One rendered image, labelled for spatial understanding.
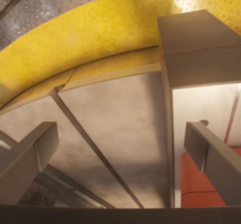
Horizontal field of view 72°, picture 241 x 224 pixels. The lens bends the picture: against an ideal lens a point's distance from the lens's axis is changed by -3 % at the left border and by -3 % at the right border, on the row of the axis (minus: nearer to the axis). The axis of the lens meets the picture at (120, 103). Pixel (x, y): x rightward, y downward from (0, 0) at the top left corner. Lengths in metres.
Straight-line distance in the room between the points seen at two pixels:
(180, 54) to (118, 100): 0.46
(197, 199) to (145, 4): 0.78
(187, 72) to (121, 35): 0.70
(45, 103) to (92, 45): 0.39
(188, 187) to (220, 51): 0.21
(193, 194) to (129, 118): 0.57
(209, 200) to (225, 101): 0.13
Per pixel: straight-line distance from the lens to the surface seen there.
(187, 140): 0.17
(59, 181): 1.40
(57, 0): 0.97
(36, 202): 1.24
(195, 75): 0.25
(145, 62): 0.79
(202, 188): 0.28
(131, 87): 0.68
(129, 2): 0.88
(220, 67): 0.27
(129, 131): 0.86
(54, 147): 0.17
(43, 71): 1.18
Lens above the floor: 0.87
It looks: 50 degrees down
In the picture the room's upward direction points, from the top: 169 degrees counter-clockwise
